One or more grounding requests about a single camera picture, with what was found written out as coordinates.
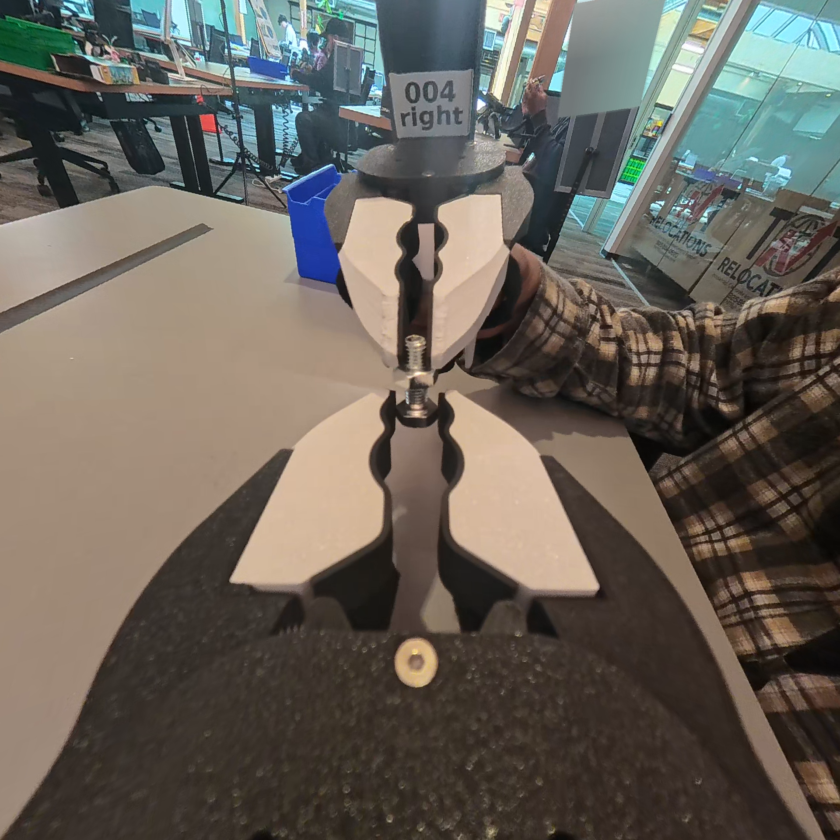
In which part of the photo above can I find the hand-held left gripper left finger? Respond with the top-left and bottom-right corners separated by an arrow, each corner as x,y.
230,391 -> 396,597

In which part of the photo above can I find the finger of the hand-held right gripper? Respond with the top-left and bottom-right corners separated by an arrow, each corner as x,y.
336,198 -> 414,371
412,193 -> 511,374

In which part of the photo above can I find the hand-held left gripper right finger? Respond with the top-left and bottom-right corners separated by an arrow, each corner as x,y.
440,390 -> 602,603

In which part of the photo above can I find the blue plastic bin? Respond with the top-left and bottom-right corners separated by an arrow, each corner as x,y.
282,164 -> 343,285

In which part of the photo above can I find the silver steel bolt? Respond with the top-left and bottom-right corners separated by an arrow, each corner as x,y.
395,333 -> 439,426

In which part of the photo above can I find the person's right forearm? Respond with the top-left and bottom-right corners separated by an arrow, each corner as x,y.
467,262 -> 840,460

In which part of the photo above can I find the person's right hand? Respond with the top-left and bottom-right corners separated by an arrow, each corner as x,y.
478,244 -> 547,342

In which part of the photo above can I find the grey light panel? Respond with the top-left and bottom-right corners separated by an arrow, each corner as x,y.
554,107 -> 639,199
331,45 -> 366,97

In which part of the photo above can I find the black tripod stand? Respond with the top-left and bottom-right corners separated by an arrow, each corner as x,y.
541,147 -> 598,263
211,0 -> 290,206

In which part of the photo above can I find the printed cardboard moving box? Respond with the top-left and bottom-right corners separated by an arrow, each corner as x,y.
689,197 -> 840,309
623,177 -> 726,263

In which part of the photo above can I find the wooden desk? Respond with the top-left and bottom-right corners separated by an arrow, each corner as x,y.
0,58 -> 311,211

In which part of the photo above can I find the person's plaid shirt torso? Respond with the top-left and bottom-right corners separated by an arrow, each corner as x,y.
646,367 -> 840,840

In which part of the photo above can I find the black bag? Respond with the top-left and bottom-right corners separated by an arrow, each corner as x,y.
108,118 -> 166,175

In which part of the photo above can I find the flat colourful box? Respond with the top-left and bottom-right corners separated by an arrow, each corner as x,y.
51,52 -> 142,86

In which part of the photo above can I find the black office chair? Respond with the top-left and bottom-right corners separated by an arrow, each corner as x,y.
0,85 -> 120,198

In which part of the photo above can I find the stack of green bins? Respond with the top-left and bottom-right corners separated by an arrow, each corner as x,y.
0,16 -> 78,59

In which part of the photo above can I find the black table cable strip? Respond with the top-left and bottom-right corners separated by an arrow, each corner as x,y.
0,223 -> 214,334

